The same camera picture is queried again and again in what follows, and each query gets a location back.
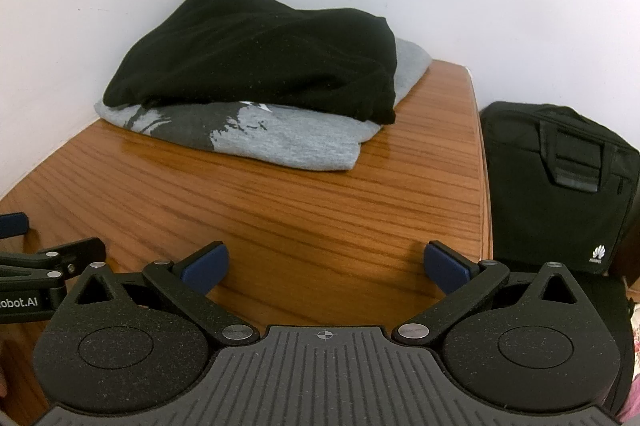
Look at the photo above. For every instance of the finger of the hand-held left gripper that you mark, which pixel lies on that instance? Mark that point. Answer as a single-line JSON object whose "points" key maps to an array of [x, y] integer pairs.
{"points": [[65, 253], [12, 225]]}

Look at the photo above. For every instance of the pink cloth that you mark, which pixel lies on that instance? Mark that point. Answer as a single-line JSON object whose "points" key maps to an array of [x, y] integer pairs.
{"points": [[636, 346]]}

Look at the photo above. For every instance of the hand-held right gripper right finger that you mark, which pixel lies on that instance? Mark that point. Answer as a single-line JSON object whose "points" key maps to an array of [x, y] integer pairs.
{"points": [[445, 267]]}

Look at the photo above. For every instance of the grey printed t-shirt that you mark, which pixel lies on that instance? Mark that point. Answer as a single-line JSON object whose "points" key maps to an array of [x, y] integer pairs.
{"points": [[280, 136]]}

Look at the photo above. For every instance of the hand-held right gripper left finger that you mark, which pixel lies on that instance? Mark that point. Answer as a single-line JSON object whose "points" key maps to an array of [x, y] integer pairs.
{"points": [[207, 265]]}

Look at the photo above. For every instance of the dark bag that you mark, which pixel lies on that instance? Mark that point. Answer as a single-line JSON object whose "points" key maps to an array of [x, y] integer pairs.
{"points": [[555, 186]]}

